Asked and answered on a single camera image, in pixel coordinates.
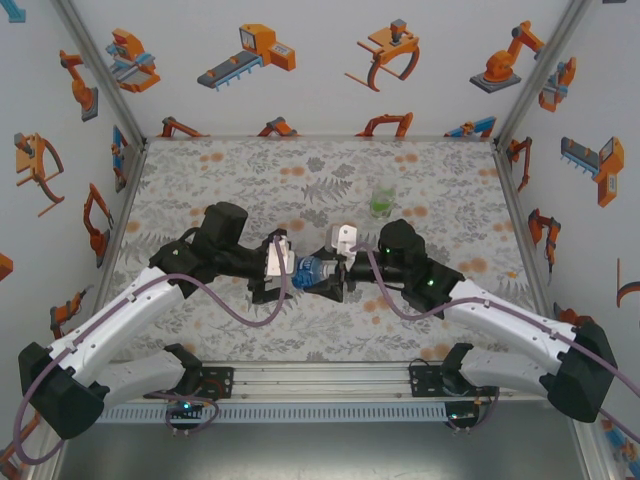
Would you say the grey metal sheet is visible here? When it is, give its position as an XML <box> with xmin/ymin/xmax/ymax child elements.
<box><xmin>49</xmin><ymin>422</ymin><xmax>596</xmax><ymax>480</ymax></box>

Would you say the aluminium front frame rail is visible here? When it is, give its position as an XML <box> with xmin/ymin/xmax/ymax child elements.
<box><xmin>47</xmin><ymin>362</ymin><xmax>594</xmax><ymax>404</ymax></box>

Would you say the perforated grey cable tray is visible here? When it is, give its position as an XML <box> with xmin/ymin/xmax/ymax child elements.
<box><xmin>94</xmin><ymin>403</ymin><xmax>447</xmax><ymax>425</ymax></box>

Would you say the green label plastic bottle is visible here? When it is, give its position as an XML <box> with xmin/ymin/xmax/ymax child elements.
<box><xmin>368</xmin><ymin>182</ymin><xmax>399</xmax><ymax>222</ymax></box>

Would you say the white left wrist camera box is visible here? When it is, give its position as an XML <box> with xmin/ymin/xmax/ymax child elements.
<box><xmin>263</xmin><ymin>235</ymin><xmax>297</xmax><ymax>279</ymax></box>

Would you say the blue label plastic bottle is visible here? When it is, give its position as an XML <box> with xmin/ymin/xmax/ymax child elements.
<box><xmin>290</xmin><ymin>253</ymin><xmax>337</xmax><ymax>292</ymax></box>

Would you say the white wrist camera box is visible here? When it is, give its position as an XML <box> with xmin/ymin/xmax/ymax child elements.
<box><xmin>324</xmin><ymin>224</ymin><xmax>359</xmax><ymax>269</ymax></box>
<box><xmin>263</xmin><ymin>235</ymin><xmax>297</xmax><ymax>279</ymax></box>

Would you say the aluminium corner post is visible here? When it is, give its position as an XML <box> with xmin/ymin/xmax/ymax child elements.
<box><xmin>492</xmin><ymin>0</ymin><xmax>594</xmax><ymax>149</ymax></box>
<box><xmin>49</xmin><ymin>0</ymin><xmax>149</xmax><ymax>151</ymax></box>

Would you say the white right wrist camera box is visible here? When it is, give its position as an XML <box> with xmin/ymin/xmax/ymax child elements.
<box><xmin>324</xmin><ymin>224</ymin><xmax>359</xmax><ymax>269</ymax></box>

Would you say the aluminium back rail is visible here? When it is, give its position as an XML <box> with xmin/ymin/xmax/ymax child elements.
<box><xmin>144</xmin><ymin>132</ymin><xmax>499</xmax><ymax>144</ymax></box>

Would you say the aluminium side rail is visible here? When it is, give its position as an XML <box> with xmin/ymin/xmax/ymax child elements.
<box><xmin>92</xmin><ymin>139</ymin><xmax>151</xmax><ymax>366</ymax></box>
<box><xmin>492</xmin><ymin>142</ymin><xmax>569</xmax><ymax>361</ymax></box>

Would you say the floral table cover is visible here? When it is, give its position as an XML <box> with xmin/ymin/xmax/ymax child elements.
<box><xmin>107</xmin><ymin>138</ymin><xmax>556</xmax><ymax>364</ymax></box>

